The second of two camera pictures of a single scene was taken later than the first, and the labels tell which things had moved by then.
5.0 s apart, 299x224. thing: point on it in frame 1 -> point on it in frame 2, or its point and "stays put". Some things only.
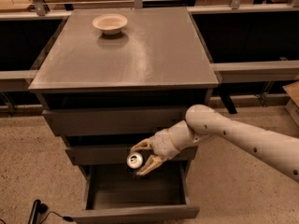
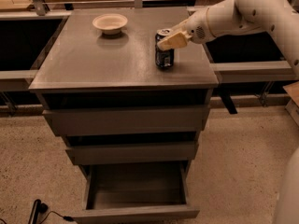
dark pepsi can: (135, 161) -> (163, 58)
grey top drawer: (118, 121) stays put
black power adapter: (37, 208) stays put
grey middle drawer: (118, 155) stays put
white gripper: (163, 144) -> (196, 28)
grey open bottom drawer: (114, 192) stays put
